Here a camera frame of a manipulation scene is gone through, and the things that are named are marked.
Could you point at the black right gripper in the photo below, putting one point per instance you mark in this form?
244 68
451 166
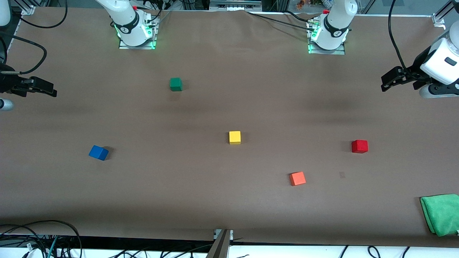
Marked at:
8 82

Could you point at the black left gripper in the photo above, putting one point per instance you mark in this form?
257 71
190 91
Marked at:
418 66

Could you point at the red wooden block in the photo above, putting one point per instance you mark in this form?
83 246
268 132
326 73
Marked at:
359 146

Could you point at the blue wooden block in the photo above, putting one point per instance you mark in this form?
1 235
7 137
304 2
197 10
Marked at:
97 152

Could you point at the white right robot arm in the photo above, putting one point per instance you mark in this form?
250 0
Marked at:
125 18

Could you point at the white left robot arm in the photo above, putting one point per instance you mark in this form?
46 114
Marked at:
337 21

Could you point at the green wooden block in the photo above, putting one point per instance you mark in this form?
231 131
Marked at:
175 84

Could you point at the orange wooden block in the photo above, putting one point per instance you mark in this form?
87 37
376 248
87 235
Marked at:
297 178

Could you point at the green folded cloth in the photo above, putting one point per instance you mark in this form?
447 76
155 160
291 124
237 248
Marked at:
443 215

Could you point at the brown paper table cover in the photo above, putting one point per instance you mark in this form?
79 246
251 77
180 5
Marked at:
229 89

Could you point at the yellow wooden block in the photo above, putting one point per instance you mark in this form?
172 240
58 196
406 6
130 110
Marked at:
235 137

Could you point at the silver aluminium crossbar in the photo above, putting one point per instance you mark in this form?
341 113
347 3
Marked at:
235 5

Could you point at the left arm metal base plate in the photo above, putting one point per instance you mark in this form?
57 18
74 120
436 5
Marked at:
340 52

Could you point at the metal corner bracket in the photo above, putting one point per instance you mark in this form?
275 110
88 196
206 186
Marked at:
28 10
439 19

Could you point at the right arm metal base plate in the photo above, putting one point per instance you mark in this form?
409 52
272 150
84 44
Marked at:
123 47

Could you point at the aluminium profile post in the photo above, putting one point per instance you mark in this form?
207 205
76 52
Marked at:
219 247

